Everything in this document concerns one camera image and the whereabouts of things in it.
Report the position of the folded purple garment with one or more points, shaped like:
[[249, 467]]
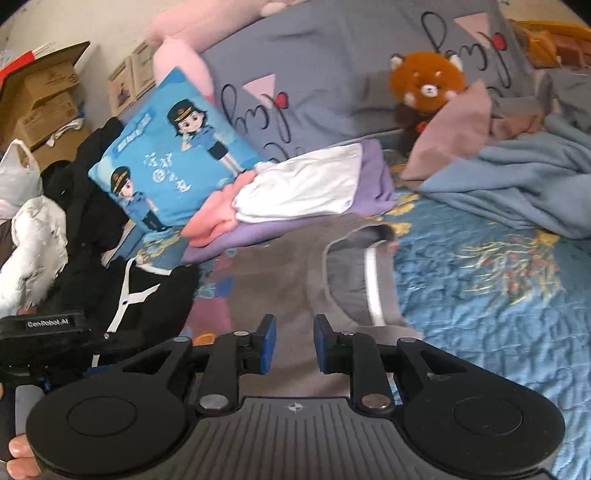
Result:
[[375, 195]]

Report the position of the orange plastic bag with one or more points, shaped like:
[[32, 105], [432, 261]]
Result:
[[551, 44]]

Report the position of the red panda plush toy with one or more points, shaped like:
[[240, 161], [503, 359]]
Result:
[[422, 84]]

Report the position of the white fluffy garment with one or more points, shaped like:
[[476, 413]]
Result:
[[39, 235]]

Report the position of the folded white garment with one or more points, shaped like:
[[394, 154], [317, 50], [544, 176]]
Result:
[[322, 182]]

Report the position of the grey printed sofa cover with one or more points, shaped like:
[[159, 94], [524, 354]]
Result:
[[316, 74]]

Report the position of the black clothes pile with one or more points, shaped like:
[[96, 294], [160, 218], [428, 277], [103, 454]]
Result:
[[138, 308]]

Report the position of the folded coral pink garment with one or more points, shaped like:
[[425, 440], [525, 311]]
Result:
[[216, 216]]

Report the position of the framed picture on wall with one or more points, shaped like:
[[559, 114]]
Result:
[[120, 87]]

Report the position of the grey garment with pink cuffs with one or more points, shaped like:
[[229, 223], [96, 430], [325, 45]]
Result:
[[342, 268]]

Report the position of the person left hand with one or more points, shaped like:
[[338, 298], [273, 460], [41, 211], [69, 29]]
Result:
[[23, 465]]

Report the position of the pink cloth under plush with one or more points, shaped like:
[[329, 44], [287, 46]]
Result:
[[467, 124]]

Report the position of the blue floral quilted blanket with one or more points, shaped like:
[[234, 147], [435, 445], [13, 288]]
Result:
[[516, 302]]

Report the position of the blue cartoon police cushion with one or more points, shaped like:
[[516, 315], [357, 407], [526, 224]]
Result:
[[175, 152]]

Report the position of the light blue garment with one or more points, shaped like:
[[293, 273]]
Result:
[[540, 180]]

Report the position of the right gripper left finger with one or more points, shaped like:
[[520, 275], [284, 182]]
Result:
[[231, 356]]

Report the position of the white plastic bag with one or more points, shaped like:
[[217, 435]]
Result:
[[20, 179]]

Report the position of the cardboard boxes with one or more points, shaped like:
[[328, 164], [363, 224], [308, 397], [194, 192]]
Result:
[[38, 106]]

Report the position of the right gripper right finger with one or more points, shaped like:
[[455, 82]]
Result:
[[357, 356]]

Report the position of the large pink plush toy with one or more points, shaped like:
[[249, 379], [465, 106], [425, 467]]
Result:
[[181, 33]]

